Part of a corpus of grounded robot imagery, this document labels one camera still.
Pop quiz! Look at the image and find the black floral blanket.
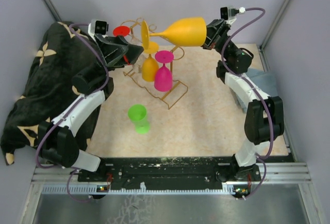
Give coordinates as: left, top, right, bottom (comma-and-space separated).
1, 22, 101, 165

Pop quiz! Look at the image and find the red plastic wine glass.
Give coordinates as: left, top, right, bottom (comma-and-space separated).
112, 25, 130, 37

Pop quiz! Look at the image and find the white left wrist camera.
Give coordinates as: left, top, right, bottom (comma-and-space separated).
88, 19, 108, 37

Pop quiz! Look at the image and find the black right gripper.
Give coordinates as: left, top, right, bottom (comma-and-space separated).
186, 19, 237, 60

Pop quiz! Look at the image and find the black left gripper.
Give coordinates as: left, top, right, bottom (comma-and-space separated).
90, 33, 144, 78

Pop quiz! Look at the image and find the orange plastic wine glass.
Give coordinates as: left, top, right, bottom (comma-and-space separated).
142, 41, 159, 82
141, 17, 207, 49

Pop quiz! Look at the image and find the grey folded cloth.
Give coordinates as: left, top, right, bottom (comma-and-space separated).
230, 68, 278, 113

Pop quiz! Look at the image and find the grey slotted cable duct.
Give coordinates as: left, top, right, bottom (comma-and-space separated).
41, 184, 248, 195

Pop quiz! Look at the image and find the pink plastic wine glass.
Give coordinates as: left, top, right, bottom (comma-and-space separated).
154, 50, 174, 92

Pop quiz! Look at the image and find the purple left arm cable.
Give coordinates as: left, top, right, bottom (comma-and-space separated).
35, 22, 109, 204

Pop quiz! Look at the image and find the gold wire wine glass rack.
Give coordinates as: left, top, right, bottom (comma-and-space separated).
119, 17, 188, 110

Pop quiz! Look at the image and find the green plastic wine glass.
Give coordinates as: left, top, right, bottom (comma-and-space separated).
128, 104, 150, 134

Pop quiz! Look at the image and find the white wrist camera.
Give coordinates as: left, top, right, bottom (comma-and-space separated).
88, 19, 108, 37
220, 6, 246, 25

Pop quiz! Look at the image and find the clear wine glass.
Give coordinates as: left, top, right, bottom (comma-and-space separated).
130, 36, 144, 74

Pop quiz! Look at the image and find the orange plastic wine glass front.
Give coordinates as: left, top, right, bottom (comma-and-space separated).
141, 17, 207, 49

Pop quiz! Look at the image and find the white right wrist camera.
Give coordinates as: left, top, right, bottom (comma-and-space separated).
220, 6, 246, 25

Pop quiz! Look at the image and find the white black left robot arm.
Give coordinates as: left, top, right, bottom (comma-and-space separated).
36, 34, 144, 181

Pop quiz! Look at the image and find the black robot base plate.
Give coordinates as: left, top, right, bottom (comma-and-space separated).
78, 157, 261, 195

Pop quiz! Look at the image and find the orange plastic wine glass back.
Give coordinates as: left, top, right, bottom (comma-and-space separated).
142, 41, 159, 82

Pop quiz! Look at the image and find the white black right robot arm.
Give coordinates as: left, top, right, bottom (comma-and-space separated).
202, 19, 284, 182

